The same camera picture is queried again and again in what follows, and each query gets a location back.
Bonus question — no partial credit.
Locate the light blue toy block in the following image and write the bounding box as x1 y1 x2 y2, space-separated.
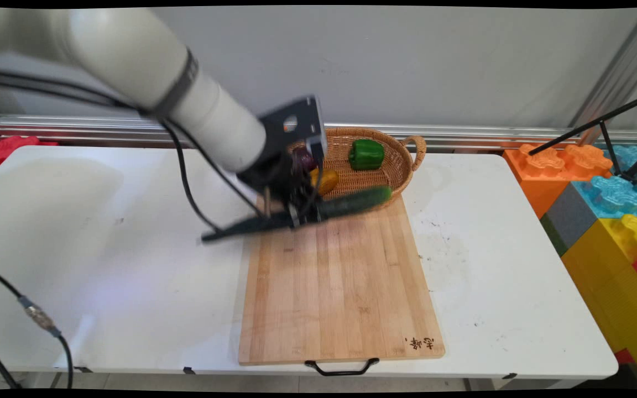
572 175 637 219
603 145 637 179

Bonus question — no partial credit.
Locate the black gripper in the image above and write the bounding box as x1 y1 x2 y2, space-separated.
237 158 326 229

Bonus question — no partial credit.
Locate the black cable with metal connector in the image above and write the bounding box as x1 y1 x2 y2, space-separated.
0 264 74 390

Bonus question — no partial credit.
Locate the long dark green cucumber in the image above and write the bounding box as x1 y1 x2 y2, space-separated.
201 186 393 243

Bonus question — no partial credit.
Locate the black tripod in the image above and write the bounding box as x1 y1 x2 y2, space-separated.
528 90 637 186

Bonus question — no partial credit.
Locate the aluminium rail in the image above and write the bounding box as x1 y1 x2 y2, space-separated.
0 114 637 150

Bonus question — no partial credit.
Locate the brown potato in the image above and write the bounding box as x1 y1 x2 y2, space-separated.
310 168 341 197

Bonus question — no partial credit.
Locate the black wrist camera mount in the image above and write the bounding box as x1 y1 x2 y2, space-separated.
257 96 329 167

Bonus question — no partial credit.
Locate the bamboo cutting board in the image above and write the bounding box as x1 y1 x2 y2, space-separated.
238 193 446 366

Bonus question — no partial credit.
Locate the purple onion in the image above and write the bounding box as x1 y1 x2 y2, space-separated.
295 150 318 173

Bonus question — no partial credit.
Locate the orange toy block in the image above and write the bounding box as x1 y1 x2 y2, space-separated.
503 143 613 219

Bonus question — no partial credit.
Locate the yellow toy block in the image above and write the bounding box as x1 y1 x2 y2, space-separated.
561 214 637 389

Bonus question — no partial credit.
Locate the woven wicker basket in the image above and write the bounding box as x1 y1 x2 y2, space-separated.
287 128 427 216

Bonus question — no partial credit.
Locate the black cutting board handle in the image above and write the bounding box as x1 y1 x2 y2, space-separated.
305 358 380 377

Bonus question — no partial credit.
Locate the green bell pepper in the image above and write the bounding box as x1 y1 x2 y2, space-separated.
348 139 386 171

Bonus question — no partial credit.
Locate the grey toy block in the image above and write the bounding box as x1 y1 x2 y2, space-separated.
540 182 599 258

